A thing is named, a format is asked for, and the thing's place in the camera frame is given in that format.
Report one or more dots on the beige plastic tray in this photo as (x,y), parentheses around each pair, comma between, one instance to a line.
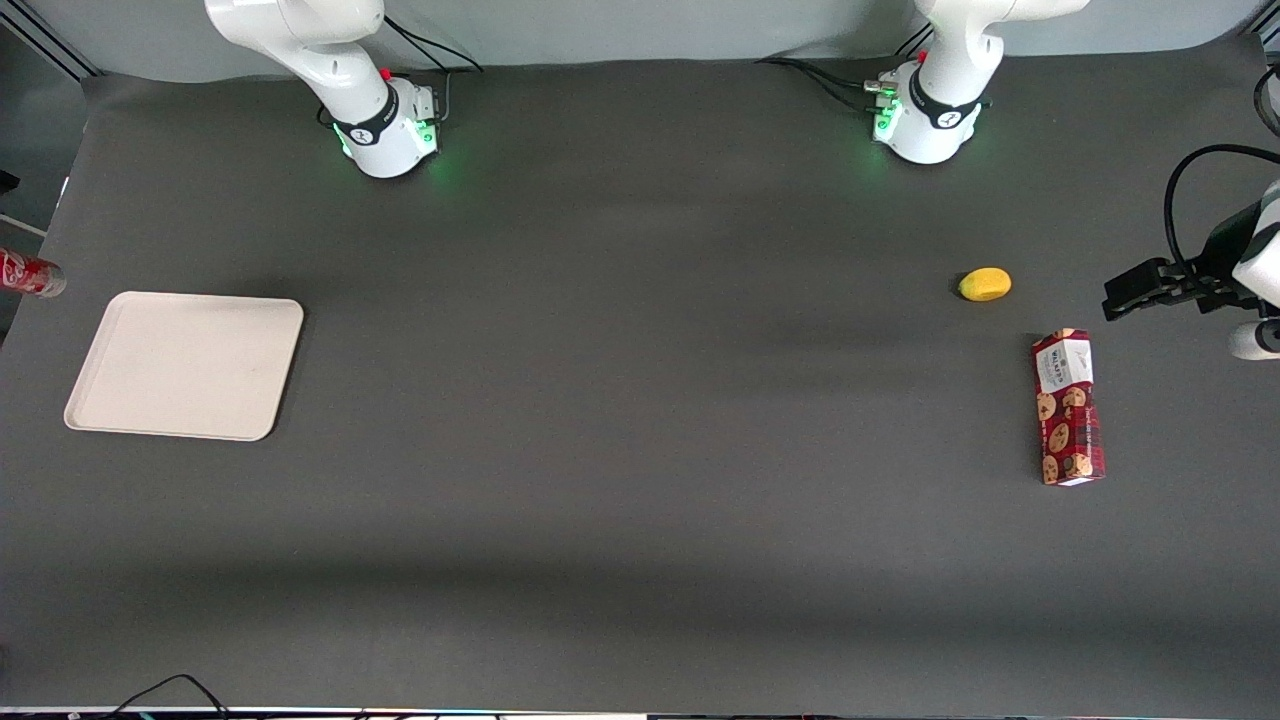
(185,365)

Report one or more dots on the red cookie box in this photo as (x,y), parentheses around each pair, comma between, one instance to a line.
(1068,408)

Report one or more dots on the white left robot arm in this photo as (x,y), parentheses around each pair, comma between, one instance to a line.
(935,115)

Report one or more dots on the aluminium frame rail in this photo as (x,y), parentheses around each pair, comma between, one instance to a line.
(50,45)
(1265,35)

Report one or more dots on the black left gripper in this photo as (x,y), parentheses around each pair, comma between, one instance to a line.
(1219,256)

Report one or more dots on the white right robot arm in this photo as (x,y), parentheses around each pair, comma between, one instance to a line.
(372,120)

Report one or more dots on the small red coke bottle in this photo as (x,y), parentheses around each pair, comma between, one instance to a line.
(25,272)

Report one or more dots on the yellow lemon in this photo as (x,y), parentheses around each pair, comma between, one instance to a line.
(985,284)

